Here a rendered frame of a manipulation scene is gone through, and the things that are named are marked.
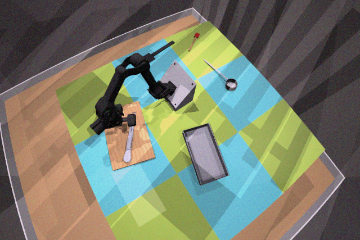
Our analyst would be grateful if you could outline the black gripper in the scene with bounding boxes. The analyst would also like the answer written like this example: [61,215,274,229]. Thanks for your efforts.
[106,112,136,129]

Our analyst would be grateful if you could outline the wooden board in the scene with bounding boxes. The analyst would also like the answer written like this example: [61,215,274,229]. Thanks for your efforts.
[105,101,155,171]

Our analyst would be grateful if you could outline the dark grey spatula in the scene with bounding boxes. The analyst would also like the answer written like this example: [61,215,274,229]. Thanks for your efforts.
[144,41,174,63]

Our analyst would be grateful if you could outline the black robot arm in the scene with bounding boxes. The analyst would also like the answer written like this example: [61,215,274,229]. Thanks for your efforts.
[90,53,177,135]

